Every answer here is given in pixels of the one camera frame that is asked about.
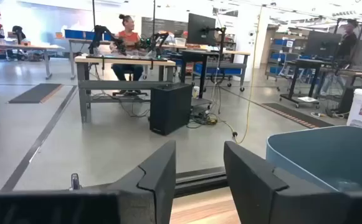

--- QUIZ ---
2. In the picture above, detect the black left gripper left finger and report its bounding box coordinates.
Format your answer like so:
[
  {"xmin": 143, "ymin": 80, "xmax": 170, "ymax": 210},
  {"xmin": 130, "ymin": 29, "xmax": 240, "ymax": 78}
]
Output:
[{"xmin": 108, "ymin": 139, "xmax": 177, "ymax": 224}]

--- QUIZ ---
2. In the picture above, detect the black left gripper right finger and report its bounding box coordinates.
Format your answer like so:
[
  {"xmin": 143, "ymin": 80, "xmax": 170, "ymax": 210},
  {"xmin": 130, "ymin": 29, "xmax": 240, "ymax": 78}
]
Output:
[{"xmin": 223, "ymin": 141, "xmax": 349, "ymax": 224}]

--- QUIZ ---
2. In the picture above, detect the black computer tower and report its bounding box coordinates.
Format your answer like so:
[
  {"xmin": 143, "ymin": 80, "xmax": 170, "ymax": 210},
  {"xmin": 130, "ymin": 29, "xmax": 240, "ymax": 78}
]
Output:
[{"xmin": 149, "ymin": 82, "xmax": 194, "ymax": 136}]

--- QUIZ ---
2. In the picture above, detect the blue plastic bin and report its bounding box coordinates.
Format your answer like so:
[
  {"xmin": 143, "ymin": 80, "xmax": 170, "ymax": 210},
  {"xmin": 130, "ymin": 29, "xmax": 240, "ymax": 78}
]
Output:
[{"xmin": 265, "ymin": 125, "xmax": 362, "ymax": 193}]

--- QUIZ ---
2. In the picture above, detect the dark floor mat orange edge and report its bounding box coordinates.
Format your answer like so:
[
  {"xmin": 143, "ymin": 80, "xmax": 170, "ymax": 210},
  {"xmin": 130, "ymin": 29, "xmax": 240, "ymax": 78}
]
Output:
[
  {"xmin": 260, "ymin": 102, "xmax": 335, "ymax": 129},
  {"xmin": 8, "ymin": 83, "xmax": 64, "ymax": 105}
]

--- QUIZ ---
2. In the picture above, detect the wood-top grey workbench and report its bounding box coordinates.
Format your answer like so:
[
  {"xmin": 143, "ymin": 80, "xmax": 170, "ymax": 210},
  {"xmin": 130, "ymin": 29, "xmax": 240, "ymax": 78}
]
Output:
[{"xmin": 74, "ymin": 55, "xmax": 177, "ymax": 124}]

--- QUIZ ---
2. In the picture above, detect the black monitor stand cart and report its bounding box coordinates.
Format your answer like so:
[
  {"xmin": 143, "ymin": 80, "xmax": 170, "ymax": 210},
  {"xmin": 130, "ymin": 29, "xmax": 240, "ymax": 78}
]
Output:
[{"xmin": 180, "ymin": 26, "xmax": 228, "ymax": 108}]

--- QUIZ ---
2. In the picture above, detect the black wheeled cart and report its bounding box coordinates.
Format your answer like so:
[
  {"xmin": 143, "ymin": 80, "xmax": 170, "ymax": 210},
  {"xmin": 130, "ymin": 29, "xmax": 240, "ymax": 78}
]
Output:
[{"xmin": 279, "ymin": 58, "xmax": 334, "ymax": 110}]

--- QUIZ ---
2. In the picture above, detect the grey workbench with blue bins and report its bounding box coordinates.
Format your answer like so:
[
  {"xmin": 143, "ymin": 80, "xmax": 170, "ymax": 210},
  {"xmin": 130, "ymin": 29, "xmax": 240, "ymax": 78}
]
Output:
[{"xmin": 196, "ymin": 49, "xmax": 250, "ymax": 93}]

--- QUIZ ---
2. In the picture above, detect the shelving with blue bins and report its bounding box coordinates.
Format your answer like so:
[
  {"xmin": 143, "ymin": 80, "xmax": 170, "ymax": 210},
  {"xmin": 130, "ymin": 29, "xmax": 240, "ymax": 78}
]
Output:
[{"xmin": 266, "ymin": 30, "xmax": 308, "ymax": 82}]

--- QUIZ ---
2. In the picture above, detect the person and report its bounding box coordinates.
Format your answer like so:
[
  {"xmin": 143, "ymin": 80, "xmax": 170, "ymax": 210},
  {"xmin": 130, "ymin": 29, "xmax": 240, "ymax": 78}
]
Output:
[
  {"xmin": 336, "ymin": 19, "xmax": 359, "ymax": 68},
  {"xmin": 109, "ymin": 14, "xmax": 145, "ymax": 95}
]

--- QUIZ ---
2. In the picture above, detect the black monitor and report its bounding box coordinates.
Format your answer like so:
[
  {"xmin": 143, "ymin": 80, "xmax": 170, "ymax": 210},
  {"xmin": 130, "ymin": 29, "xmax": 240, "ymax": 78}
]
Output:
[
  {"xmin": 304, "ymin": 30, "xmax": 343, "ymax": 59},
  {"xmin": 186, "ymin": 12, "xmax": 217, "ymax": 46}
]

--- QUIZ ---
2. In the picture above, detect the blue storage crate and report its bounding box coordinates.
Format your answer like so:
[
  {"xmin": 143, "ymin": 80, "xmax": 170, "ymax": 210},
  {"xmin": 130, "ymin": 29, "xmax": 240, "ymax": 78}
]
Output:
[{"xmin": 64, "ymin": 29, "xmax": 113, "ymax": 42}]

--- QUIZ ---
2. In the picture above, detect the wood-top table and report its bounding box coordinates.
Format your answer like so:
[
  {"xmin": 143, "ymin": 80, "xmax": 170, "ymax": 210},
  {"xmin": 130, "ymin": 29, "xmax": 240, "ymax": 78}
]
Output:
[{"xmin": 0, "ymin": 42, "xmax": 65, "ymax": 80}]

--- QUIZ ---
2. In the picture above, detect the yellow power cable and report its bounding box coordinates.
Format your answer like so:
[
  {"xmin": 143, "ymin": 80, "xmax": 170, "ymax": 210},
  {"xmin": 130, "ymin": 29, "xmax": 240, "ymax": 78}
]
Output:
[{"xmin": 211, "ymin": 6, "xmax": 264, "ymax": 145}]

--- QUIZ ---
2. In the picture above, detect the floor cable bundle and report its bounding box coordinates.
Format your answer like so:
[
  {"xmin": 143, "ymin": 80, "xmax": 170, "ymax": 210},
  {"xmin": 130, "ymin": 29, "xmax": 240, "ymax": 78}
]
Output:
[{"xmin": 185, "ymin": 108, "xmax": 231, "ymax": 129}]

